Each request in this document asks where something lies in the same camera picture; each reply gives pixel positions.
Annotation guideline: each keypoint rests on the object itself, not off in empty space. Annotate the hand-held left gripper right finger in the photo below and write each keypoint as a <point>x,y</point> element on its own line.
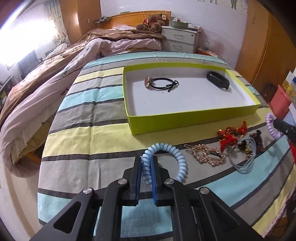
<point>154,183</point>

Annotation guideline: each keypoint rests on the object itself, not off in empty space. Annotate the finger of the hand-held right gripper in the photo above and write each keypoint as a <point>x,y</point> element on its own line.
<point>283,125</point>

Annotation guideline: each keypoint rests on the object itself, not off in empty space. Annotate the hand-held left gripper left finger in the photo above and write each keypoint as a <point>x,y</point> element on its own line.
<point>138,176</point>

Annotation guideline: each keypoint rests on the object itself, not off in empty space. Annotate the red gold hair ornament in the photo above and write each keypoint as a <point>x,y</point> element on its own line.
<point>227,139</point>
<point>242,127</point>

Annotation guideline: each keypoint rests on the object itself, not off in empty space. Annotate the yellow-green cardboard box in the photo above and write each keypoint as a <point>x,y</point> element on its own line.
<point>185,102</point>

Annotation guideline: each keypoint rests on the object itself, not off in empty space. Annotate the pink plastic bin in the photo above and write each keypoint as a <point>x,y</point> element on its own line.
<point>279,102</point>

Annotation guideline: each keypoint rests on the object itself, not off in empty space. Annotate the striped bedsheet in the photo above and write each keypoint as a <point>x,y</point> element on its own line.
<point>92,115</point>

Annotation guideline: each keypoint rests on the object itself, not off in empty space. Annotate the wide wooden wardrobe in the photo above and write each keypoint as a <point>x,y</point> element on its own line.
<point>259,46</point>

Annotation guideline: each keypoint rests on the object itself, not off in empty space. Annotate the black wristband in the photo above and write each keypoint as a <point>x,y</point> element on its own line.
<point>210,77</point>

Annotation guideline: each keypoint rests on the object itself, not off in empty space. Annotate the stack of books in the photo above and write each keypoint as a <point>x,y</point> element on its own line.
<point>208,52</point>

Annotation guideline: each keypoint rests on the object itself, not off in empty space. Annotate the pink brown quilt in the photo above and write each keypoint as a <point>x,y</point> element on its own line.
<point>46,88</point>

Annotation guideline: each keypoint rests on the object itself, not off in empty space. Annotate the white nightstand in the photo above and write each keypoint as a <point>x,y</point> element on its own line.
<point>180,39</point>

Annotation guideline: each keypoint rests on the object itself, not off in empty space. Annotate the green basin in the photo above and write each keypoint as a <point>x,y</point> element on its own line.
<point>179,24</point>

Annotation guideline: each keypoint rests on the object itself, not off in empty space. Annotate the brown teddy bear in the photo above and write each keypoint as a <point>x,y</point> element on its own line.
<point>153,24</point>

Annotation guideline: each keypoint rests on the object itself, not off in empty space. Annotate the wooden headboard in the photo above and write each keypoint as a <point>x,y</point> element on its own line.
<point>129,19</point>

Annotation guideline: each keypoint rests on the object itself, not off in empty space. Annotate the cluttered shelf desk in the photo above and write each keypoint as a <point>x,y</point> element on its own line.
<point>5,90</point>

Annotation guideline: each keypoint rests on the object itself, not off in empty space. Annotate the black office chair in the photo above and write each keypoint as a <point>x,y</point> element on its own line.
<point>27,61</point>

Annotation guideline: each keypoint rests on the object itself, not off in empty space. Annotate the power strip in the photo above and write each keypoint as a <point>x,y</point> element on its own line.
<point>103,20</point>

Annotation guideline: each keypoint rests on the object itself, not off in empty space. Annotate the tall wooden wardrobe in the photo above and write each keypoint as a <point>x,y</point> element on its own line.
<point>87,14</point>

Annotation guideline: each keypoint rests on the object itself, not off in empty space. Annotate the patterned curtain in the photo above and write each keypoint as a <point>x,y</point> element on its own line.
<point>57,23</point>

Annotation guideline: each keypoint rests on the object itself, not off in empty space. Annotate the cartoon children wall sticker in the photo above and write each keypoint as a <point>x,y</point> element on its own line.
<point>233,3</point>

